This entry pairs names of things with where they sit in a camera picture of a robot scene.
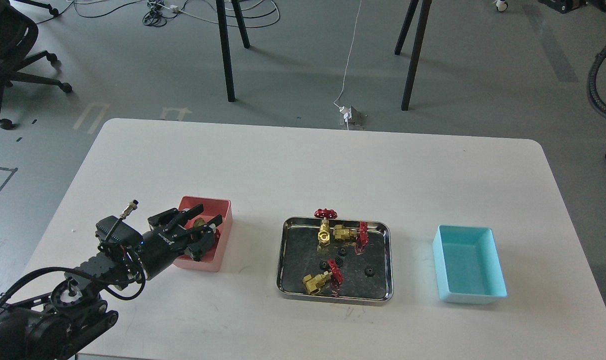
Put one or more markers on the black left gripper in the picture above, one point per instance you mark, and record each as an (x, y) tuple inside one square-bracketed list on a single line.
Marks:
[(178, 233)]

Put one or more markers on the small black gear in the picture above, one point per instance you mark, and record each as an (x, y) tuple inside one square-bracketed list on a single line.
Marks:
[(369, 272), (339, 261), (323, 265)]

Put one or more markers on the brass valve red handwheel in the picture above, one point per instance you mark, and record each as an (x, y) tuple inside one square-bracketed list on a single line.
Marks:
[(206, 234), (323, 234), (333, 278), (359, 235)]

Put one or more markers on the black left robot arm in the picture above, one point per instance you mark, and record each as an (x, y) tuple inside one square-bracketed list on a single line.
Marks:
[(52, 313)]

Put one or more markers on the pink plastic box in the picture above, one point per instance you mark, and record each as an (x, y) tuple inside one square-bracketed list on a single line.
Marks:
[(213, 259)]

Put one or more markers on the light blue plastic box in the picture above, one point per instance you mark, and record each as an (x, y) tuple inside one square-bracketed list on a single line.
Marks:
[(467, 265)]

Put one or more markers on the stainless steel tray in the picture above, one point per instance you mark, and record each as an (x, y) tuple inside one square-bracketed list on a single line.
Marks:
[(300, 255)]

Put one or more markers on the floor power socket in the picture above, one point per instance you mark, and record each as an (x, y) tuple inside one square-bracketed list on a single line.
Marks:
[(352, 119)]

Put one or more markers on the black table leg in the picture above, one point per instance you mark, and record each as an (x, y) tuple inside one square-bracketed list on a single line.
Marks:
[(236, 6), (418, 41), (225, 50), (407, 20)]

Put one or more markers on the black office chair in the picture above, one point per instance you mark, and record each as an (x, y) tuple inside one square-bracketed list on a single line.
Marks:
[(18, 34)]

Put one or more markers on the white caster wheel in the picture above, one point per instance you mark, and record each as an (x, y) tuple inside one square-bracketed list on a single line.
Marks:
[(501, 5)]

